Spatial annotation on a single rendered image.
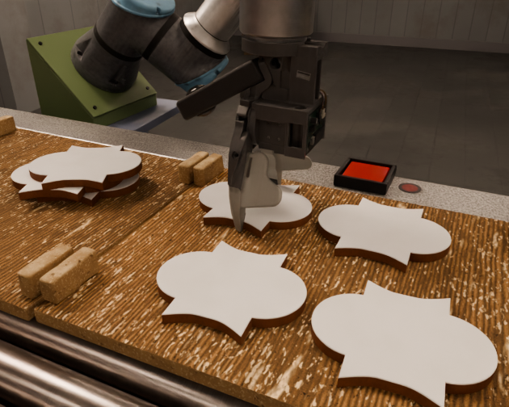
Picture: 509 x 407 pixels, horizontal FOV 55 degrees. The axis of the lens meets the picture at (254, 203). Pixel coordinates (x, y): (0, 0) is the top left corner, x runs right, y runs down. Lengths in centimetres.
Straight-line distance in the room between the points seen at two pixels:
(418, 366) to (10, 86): 412
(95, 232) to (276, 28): 30
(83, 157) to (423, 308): 47
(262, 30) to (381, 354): 31
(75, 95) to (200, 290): 74
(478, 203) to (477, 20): 641
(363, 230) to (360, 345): 18
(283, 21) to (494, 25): 666
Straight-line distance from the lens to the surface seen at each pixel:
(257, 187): 53
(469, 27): 710
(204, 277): 47
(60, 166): 68
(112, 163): 67
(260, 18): 49
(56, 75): 114
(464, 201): 72
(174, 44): 106
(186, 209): 61
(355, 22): 720
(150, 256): 53
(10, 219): 65
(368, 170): 74
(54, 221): 62
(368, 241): 53
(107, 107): 113
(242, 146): 51
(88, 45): 116
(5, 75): 434
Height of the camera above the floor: 123
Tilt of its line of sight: 28 degrees down
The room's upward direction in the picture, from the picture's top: straight up
